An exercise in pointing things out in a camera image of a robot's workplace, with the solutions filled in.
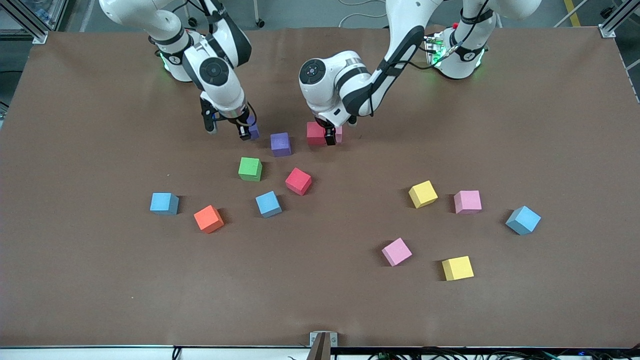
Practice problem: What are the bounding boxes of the red foam cube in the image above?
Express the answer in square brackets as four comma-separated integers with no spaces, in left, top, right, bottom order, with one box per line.
[306,121,327,146]
[285,167,313,196]

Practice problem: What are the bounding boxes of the green foam cube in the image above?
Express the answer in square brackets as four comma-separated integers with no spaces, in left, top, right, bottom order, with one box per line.
[238,157,263,182]

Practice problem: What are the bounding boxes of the blue foam cube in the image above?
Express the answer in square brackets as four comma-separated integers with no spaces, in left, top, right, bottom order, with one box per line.
[150,192,180,216]
[255,190,283,218]
[505,205,542,236]

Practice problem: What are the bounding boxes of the orange foam cube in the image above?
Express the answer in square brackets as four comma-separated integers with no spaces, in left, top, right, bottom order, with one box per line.
[193,204,225,234]

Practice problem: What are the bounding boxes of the yellow foam cube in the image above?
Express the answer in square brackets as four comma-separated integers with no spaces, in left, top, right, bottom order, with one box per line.
[408,180,439,209]
[441,256,475,282]

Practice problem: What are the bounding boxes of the brown table cover sheet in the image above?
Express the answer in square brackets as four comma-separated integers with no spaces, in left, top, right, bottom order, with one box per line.
[0,26,640,349]

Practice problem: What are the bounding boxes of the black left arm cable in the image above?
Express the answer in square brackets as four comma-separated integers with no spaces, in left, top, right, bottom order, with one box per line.
[369,0,490,118]

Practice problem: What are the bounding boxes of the white floor cable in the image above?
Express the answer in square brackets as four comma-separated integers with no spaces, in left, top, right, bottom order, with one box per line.
[337,0,388,29]

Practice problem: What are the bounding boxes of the grey metal camera bracket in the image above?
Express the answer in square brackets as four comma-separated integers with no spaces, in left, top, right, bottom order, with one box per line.
[309,331,338,360]

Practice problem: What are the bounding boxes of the aluminium frame profile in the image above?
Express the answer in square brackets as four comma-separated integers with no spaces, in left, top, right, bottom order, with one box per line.
[0,0,49,45]
[597,0,640,39]

